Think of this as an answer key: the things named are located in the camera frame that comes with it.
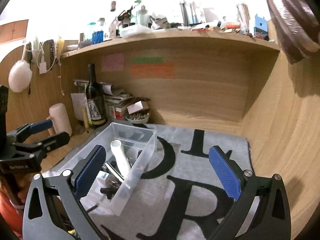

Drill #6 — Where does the clear plastic storage bin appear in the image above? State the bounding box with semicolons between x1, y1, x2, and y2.
62;122;157;216

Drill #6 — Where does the pink sticky note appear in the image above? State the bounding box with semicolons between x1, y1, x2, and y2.
101;53;125;72

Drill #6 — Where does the yellow lip balm tube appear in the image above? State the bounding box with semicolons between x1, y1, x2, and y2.
82;108;90;129

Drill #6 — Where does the white handheld massager device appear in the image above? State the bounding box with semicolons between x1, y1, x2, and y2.
110;140;131;178

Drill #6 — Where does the small white card box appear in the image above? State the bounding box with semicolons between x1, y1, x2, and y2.
127;101;149;114

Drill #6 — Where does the pink tied curtain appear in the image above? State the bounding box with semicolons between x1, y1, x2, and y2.
266;0;319;64

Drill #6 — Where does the black clip microphone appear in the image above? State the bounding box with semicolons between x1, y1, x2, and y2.
100;184;120;200

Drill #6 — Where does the grey mat with black letters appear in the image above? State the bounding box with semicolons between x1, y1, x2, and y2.
41;119;252;240

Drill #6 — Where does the blue plastic box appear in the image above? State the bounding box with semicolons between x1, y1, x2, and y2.
254;14;268;37

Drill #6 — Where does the white handwritten note paper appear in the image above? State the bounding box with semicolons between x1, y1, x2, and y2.
71;93;86;121

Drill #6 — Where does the white fluffy pompom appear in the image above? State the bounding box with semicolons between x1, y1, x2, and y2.
8;60;33;93

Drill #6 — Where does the orange sticky note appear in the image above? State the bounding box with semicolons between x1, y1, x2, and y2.
130;63;175;79

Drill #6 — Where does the stack of books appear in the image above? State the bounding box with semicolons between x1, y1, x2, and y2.
104;92;134;120

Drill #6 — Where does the wooden shelf board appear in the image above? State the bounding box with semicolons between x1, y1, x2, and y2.
61;29;280;59

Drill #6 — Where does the dark wine bottle elephant label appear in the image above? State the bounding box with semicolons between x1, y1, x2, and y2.
86;63;107;128

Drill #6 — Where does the blue glass bottle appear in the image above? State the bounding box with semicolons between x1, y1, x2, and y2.
91;30;104;44

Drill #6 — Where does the green sticky note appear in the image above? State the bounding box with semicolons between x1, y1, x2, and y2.
131;56;164;64

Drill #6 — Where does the white charger with cable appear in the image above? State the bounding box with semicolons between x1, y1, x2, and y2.
37;40;57;74

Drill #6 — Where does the white travel plug adapter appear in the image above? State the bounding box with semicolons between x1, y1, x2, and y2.
96;171;113;188

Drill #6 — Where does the person's hand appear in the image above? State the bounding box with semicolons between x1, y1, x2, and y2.
1;173;35;206

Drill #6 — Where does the white bowl of stones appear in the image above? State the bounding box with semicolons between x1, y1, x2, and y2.
126;113;150;124

